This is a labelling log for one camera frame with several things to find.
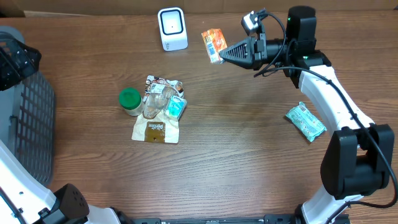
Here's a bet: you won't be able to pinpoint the teal snack packet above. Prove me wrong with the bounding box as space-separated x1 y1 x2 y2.
285 101 326 142

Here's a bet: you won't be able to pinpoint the grey plastic shopping basket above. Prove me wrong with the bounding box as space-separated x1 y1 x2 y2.
1 26 56 186

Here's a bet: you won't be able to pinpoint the green bottle cap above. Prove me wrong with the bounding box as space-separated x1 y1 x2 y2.
119 88 142 110

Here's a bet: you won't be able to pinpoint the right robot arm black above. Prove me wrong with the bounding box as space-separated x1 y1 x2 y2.
220 6 397 224

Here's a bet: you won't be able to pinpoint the clear jar white contents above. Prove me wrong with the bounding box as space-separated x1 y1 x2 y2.
119 88 144 116

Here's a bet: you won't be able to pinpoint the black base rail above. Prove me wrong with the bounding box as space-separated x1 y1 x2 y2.
131 214 302 224

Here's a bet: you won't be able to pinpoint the orange tissue pack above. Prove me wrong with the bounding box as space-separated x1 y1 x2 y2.
201 29 228 64

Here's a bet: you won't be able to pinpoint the small teal tissue pack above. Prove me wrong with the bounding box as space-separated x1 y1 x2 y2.
165 96 187 121

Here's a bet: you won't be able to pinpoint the beige dried mushroom bag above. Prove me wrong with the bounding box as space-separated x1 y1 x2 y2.
132 75 185 144

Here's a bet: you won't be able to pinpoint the white barcode scanner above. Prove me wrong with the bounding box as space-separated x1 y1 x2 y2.
157 7 188 52

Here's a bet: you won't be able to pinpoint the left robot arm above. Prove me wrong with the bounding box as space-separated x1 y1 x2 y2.
1 26 132 223

